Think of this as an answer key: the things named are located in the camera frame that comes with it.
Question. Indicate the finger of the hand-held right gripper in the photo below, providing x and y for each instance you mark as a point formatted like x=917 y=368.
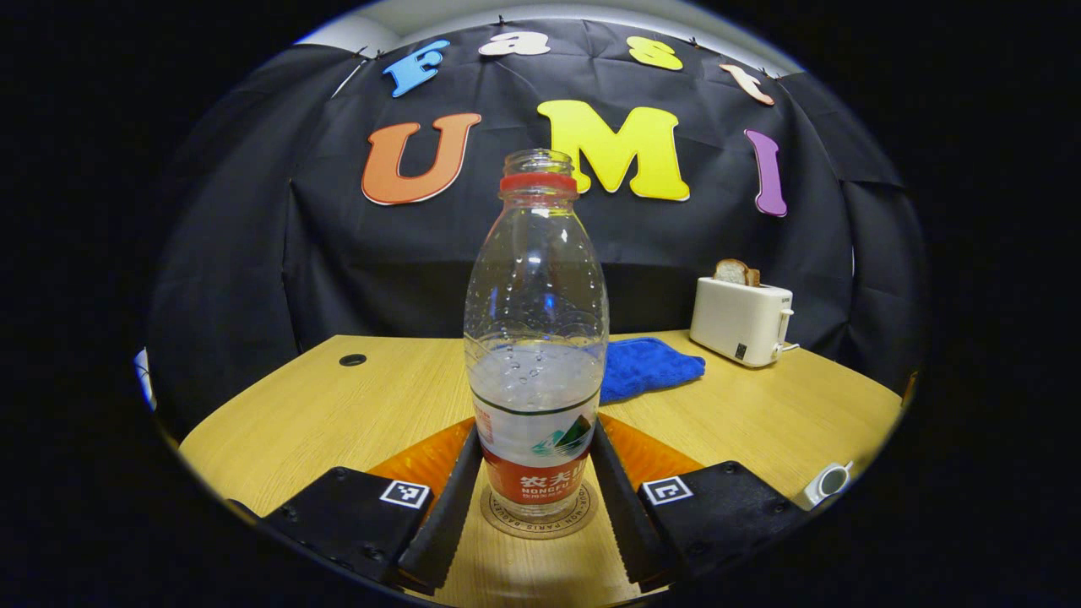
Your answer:
x=909 y=390

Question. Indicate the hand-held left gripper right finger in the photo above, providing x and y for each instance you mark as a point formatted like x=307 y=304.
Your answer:
x=625 y=523

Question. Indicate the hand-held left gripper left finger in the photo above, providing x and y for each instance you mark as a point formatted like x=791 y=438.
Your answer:
x=448 y=523

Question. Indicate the round wooden coaster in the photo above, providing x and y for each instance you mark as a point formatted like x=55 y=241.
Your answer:
x=507 y=522

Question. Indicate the white floral teacup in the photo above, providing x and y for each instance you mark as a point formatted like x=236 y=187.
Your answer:
x=823 y=485

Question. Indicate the clear plastic water bottle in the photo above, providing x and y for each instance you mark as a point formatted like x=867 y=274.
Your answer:
x=535 y=380

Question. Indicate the blue towel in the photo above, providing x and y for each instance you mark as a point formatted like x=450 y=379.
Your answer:
x=646 y=367

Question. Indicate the white toaster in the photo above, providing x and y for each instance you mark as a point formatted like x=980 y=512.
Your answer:
x=739 y=321

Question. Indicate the black desk grommet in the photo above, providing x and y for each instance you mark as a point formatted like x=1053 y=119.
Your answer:
x=352 y=360

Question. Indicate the bread slice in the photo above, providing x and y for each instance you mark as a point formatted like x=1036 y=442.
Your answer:
x=733 y=272

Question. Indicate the black backdrop cloth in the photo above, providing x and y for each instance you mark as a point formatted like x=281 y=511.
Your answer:
x=380 y=253

